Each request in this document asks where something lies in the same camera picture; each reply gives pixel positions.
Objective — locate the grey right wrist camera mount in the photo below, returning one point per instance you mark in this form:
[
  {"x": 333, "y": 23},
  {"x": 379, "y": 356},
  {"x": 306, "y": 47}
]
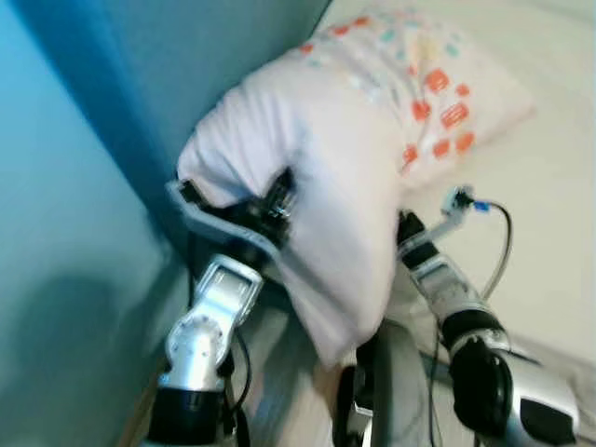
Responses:
[{"x": 454, "y": 207}]

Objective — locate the pink patterned pillow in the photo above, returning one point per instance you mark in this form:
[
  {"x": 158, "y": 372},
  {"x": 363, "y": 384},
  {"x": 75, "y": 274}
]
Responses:
[{"x": 335, "y": 140}]

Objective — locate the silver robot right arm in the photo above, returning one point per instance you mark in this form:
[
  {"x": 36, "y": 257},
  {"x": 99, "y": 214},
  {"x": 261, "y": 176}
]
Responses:
[{"x": 461, "y": 289}]

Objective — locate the grey robot right leg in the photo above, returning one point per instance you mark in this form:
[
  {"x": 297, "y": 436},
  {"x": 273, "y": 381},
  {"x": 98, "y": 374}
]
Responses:
[{"x": 396, "y": 391}]

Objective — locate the teal padded headboard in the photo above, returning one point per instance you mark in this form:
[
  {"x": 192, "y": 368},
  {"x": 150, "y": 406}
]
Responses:
[{"x": 186, "y": 65}]

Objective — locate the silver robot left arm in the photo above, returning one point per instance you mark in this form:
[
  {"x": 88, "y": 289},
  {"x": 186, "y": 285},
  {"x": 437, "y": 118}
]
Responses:
[{"x": 200, "y": 340}]

